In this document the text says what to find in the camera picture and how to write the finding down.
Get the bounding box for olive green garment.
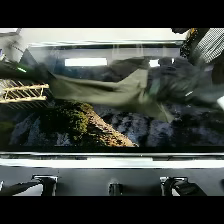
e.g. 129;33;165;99
49;58;176;124

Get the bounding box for black garment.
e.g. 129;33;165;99
171;27;203;62

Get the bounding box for silver frame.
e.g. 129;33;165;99
0;151;224;197

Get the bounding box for checked shirt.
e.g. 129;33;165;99
194;27;224;65

